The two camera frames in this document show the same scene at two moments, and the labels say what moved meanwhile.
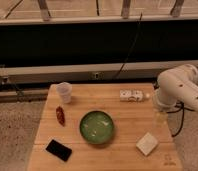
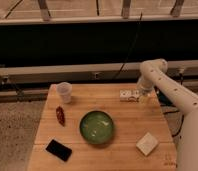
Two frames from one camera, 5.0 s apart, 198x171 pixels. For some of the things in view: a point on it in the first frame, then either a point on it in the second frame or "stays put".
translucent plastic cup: [65, 92] stays put
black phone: [59, 150] stays put
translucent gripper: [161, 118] to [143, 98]
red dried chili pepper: [60, 115] stays put
